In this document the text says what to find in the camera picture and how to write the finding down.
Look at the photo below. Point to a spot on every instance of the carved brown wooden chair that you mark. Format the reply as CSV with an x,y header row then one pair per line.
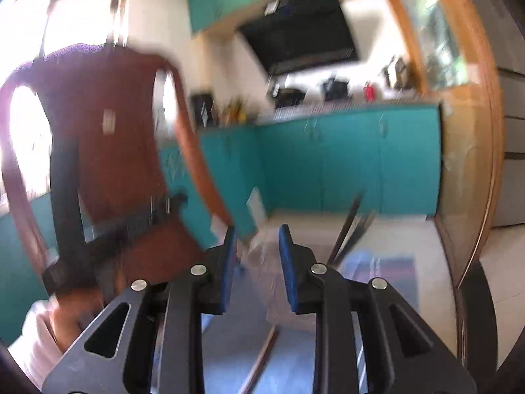
x,y
115,152

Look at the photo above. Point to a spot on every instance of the wooden glass door frame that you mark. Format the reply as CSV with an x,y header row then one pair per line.
x,y
471,152

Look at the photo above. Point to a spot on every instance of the black range hood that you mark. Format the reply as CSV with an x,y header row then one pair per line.
x,y
299,33

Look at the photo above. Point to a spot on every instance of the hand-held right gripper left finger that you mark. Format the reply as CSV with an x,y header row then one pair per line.
x,y
227,273

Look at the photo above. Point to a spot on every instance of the dark wooden chopstick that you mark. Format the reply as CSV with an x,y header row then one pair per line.
x,y
346,230
262,357
361,232

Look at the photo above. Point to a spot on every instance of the black countertop appliance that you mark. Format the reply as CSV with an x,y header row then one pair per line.
x,y
202,108

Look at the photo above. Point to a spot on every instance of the person's left hand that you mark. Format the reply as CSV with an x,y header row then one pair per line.
x,y
71,320

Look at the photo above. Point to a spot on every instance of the teal lower kitchen cabinets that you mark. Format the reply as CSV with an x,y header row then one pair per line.
x,y
328,160

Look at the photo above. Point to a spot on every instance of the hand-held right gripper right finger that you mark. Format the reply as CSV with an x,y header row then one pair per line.
x,y
289,273

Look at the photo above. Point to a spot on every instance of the yellow countertop utensils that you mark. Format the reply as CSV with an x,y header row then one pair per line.
x,y
234,113

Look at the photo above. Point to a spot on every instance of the black cooking pot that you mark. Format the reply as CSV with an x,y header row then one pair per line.
x,y
289,95
336,88

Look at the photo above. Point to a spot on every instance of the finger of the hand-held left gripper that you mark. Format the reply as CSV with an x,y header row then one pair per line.
x,y
135,223

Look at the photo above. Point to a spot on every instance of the red bottle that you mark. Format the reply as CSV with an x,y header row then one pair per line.
x,y
370,91

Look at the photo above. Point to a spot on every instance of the bright window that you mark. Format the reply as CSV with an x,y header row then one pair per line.
x,y
78,20

